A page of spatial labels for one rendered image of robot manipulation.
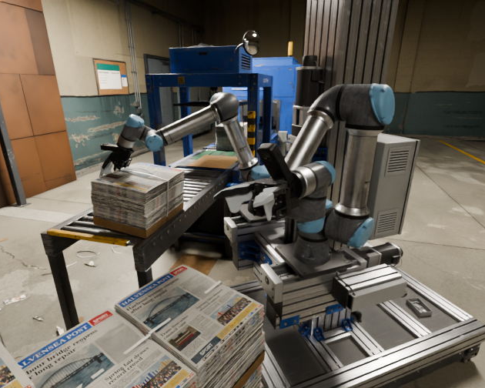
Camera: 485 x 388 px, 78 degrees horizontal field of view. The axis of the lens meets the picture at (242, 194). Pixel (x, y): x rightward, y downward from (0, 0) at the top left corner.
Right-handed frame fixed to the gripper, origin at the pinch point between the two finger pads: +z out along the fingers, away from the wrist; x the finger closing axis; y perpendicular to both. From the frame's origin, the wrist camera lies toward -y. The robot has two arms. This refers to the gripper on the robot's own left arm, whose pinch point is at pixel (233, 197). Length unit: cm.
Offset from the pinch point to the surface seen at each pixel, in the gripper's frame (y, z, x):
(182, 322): 39.3, 2.8, 24.0
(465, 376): 130, -127, -27
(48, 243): 35, 14, 120
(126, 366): 39.6, 20.1, 22.1
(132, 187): 11, -16, 84
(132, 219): 25, -14, 85
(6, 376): 17.2, 39.9, 8.0
